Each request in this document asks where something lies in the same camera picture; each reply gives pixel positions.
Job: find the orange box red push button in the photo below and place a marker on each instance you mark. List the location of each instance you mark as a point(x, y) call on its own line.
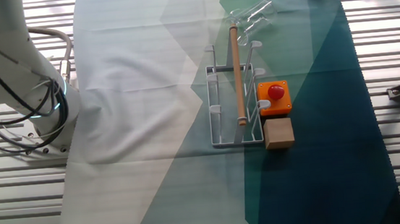
point(267, 109)

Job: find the plain wooden block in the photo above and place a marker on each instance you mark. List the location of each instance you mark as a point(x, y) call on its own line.
point(278, 134)

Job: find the blue green white tablecloth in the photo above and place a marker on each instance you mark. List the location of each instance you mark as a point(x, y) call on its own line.
point(131, 114)

